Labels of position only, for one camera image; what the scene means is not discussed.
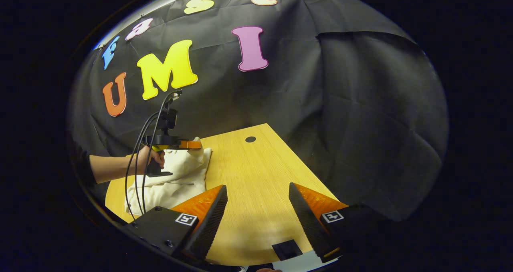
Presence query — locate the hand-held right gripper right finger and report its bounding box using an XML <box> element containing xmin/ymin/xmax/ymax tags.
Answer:
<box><xmin>289</xmin><ymin>182</ymin><xmax>397</xmax><ymax>264</ymax></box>

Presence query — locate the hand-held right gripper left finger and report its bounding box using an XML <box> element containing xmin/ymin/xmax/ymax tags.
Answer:
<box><xmin>124</xmin><ymin>185</ymin><xmax>228</xmax><ymax>264</ymax></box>

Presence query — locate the cream sweater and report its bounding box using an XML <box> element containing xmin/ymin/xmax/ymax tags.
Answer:
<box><xmin>126</xmin><ymin>137</ymin><xmax>213</xmax><ymax>216</ymax></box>

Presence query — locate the black square block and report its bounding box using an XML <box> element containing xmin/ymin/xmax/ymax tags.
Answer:
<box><xmin>272</xmin><ymin>239</ymin><xmax>304</xmax><ymax>261</ymax></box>

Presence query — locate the black backdrop cloth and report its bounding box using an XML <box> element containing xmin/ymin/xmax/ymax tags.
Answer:
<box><xmin>68</xmin><ymin>0</ymin><xmax>449</xmax><ymax>224</ymax></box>

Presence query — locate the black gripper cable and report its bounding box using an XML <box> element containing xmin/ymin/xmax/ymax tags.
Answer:
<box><xmin>124</xmin><ymin>112</ymin><xmax>161</xmax><ymax>221</ymax></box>
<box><xmin>134</xmin><ymin>90</ymin><xmax>180</xmax><ymax>215</ymax></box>

